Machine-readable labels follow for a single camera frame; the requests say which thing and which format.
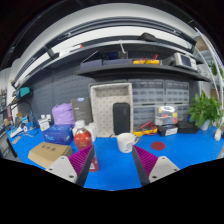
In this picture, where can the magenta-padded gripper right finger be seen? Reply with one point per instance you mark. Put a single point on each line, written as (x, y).
(163, 166)

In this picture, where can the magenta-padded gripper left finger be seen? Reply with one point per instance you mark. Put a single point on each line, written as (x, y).
(61, 166)

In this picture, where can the red drink bottle white cap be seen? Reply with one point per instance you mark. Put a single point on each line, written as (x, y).
(82, 138)

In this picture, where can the brown cardboard box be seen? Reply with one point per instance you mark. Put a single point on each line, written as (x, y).
(46, 153)

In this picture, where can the flat round red coaster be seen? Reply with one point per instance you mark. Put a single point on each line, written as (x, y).
(158, 145)

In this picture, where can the blue carton box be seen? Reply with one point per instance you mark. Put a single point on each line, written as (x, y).
(57, 134)

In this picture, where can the black box with white label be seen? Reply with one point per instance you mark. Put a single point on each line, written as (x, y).
(167, 130)

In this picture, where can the yellow multimeter with red leads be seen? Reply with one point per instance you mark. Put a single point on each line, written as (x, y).
(146, 130)

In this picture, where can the black hard case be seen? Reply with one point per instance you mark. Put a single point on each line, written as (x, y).
(187, 127)

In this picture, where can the small white labelled box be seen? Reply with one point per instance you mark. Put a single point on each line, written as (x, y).
(43, 124)

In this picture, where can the clear compartment box colourful parts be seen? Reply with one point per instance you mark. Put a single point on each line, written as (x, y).
(166, 116)

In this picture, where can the purple plastic bag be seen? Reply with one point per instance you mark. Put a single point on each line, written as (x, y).
(62, 114)

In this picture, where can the grey small-parts drawer cabinet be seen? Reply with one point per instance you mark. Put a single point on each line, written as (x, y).
(177, 91)
(144, 115)
(183, 112)
(148, 91)

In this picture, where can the dark grey flat box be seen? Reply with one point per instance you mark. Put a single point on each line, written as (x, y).
(81, 110)

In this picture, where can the white plug adapter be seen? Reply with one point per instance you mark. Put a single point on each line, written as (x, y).
(217, 135)

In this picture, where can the black rectangular case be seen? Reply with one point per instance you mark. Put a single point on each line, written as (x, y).
(121, 118)

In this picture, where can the green potted plant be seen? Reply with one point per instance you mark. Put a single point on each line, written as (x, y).
(203, 110)

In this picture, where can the white perforated tray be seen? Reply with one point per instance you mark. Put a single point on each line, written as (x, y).
(103, 106)

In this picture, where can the white metal rack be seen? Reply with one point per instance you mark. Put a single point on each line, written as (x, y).
(213, 66)

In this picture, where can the dark wall shelf unit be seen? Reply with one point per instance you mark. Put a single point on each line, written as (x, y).
(133, 69)

